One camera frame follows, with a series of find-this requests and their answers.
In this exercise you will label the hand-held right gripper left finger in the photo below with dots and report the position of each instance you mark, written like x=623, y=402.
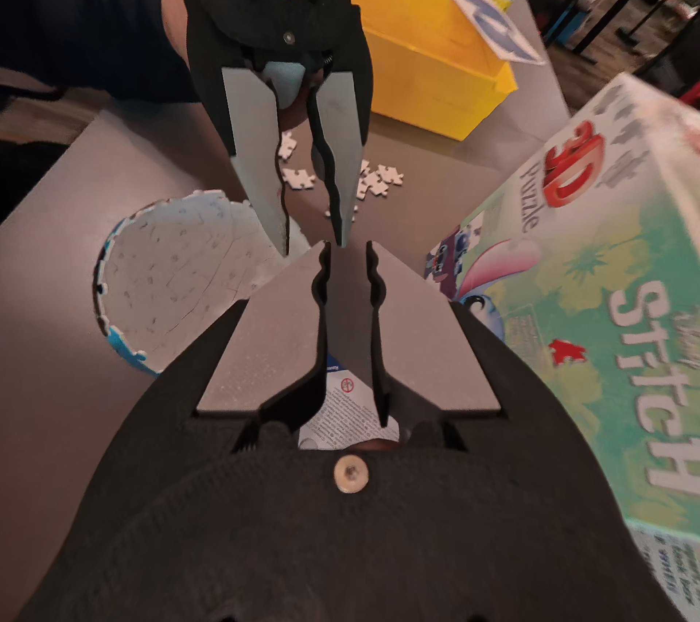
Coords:
x=262, y=359

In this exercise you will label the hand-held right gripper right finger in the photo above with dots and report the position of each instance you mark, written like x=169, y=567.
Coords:
x=432, y=359

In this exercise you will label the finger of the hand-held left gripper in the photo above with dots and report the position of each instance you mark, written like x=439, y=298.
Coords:
x=251, y=140
x=342, y=140

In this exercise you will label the puzzle pieces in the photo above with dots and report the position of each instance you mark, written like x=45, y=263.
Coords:
x=298, y=179

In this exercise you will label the yellow plastic bin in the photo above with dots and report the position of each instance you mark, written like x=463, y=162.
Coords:
x=426, y=75

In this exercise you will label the partly built puzzle ball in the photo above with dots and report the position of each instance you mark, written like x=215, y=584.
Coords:
x=175, y=277

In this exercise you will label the person's left forearm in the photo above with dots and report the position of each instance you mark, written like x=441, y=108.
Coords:
x=82, y=20

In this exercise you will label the colourful cardboard puzzle box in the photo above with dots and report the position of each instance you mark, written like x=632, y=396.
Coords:
x=574, y=277

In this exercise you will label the person's left hand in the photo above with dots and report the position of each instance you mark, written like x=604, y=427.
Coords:
x=175, y=14

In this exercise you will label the white paper leaflet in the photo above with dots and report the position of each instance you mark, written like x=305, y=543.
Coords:
x=344, y=414

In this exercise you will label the printed paper sheet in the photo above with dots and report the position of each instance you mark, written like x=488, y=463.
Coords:
x=497, y=25

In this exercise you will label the instruction sheet board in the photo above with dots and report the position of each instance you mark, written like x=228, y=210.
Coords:
x=667, y=567

